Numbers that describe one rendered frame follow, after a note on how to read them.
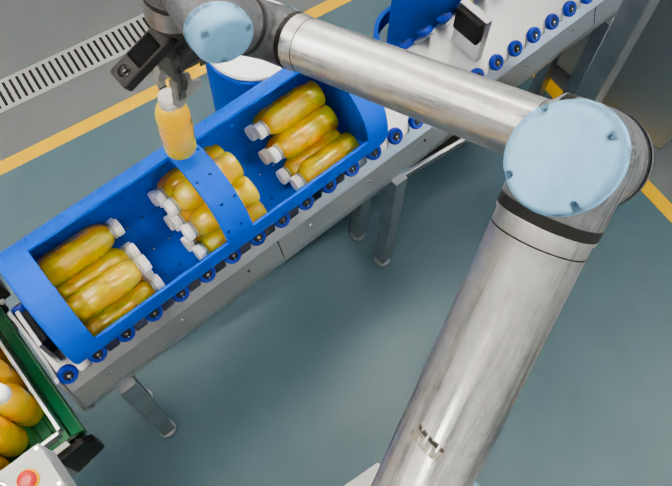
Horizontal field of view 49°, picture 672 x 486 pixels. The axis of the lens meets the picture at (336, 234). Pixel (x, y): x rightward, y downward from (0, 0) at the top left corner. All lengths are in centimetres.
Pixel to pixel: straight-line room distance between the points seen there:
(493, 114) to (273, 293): 191
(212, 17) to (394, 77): 26
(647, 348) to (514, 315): 214
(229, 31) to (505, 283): 53
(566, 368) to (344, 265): 88
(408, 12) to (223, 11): 133
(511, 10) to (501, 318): 159
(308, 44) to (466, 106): 27
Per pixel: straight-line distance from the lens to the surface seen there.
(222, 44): 109
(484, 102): 97
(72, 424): 181
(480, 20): 206
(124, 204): 180
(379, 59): 105
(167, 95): 142
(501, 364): 83
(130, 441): 270
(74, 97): 336
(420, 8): 232
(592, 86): 211
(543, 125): 77
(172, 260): 180
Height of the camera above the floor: 258
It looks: 64 degrees down
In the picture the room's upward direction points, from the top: 2 degrees clockwise
